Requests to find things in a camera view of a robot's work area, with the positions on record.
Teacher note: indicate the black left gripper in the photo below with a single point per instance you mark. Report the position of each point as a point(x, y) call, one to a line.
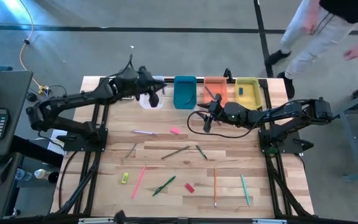
point(145, 81)

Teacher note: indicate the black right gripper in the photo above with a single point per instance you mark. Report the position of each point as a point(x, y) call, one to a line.
point(228, 113)

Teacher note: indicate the dark pencil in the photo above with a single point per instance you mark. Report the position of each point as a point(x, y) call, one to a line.
point(209, 92)

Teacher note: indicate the grey crayon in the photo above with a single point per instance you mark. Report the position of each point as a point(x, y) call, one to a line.
point(190, 99)
point(130, 150)

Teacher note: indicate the pink eraser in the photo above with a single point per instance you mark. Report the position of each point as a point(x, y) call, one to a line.
point(175, 130)

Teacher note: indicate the green crayon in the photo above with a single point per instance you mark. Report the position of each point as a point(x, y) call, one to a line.
point(201, 152)

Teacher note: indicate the light purple pen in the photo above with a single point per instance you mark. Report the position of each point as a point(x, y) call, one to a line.
point(144, 132)

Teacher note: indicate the brown pencil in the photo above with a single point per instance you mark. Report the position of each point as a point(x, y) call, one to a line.
point(176, 152)

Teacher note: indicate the orange pencil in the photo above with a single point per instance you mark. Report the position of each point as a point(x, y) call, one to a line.
point(215, 186)

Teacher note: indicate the yellow eraser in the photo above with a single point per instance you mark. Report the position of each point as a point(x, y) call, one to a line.
point(125, 178)

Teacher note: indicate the pink pencil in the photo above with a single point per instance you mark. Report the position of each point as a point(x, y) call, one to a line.
point(138, 182)

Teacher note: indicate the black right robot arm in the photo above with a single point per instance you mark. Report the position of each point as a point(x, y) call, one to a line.
point(278, 113)

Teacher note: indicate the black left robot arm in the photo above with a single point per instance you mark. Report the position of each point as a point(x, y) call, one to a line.
point(73, 98)

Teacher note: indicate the orange plastic bin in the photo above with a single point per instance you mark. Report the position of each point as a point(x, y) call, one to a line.
point(220, 88)

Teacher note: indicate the blue plastic bin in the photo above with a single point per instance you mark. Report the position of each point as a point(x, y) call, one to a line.
point(180, 93)

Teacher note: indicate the clear plastic bin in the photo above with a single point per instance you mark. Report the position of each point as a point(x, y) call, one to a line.
point(144, 104)

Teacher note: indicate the yellow plastic bin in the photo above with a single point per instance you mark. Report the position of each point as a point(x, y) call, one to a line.
point(250, 96)

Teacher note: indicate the red eraser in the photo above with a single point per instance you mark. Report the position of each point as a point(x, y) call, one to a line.
point(189, 188)

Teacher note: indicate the green ballpoint pen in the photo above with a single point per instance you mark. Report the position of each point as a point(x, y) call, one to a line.
point(164, 186)

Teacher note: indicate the white paper sheet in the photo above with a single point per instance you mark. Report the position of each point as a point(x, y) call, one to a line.
point(56, 146)

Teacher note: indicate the person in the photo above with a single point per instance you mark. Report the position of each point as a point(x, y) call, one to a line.
point(315, 40)

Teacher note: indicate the black power adapter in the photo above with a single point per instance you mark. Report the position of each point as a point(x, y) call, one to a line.
point(31, 97)

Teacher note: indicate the blue-grey metal stand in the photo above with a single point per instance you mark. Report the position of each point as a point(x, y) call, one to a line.
point(346, 137)

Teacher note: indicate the grey side desk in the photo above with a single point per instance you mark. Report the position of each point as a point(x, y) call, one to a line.
point(14, 87)

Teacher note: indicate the white bottle with black cap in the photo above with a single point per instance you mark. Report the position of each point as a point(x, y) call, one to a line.
point(43, 174)

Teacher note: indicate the clear water bottle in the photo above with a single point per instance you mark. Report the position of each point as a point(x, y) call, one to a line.
point(23, 174)

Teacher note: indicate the black aluminium table frame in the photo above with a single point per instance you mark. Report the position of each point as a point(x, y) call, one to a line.
point(169, 80)

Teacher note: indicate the black frame corner bracket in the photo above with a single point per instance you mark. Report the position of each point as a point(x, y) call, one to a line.
point(227, 74)

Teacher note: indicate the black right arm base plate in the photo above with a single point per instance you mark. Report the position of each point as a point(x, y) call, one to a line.
point(291, 141)

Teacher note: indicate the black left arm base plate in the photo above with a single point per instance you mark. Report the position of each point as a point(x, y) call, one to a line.
point(82, 145)

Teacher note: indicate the silver metal bracket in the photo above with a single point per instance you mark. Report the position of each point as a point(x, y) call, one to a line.
point(269, 221)
point(95, 221)

